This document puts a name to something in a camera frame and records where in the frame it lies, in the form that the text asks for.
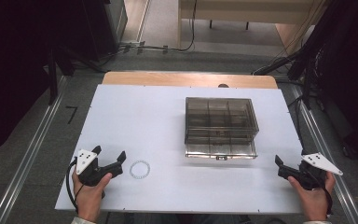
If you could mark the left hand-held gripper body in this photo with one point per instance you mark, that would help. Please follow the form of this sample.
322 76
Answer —
90 174

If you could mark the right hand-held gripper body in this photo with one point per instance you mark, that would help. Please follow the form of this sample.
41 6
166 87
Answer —
306 179

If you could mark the clear plastic drawer box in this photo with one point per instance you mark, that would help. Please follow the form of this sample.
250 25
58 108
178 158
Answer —
220 112

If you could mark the clear plastic drawer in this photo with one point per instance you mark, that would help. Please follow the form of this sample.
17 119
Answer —
199 149

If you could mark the person's left hand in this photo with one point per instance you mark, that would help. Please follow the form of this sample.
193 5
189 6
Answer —
88 199

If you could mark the person's right hand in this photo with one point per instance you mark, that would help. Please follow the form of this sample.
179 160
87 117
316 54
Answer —
315 202

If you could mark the white table board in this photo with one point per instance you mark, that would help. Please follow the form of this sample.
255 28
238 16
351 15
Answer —
155 124

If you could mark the wooden table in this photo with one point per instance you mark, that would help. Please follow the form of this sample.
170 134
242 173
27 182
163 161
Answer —
167 79

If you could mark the black curtain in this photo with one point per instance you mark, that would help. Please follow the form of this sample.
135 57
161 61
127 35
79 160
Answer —
12 62

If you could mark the black cabinet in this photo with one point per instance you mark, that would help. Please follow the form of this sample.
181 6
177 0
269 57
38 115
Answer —
105 25

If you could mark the beige wooden bench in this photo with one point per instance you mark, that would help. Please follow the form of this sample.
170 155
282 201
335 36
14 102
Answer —
245 12

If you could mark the aluminium floor rail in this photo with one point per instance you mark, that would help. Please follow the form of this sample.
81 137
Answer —
332 168
28 155

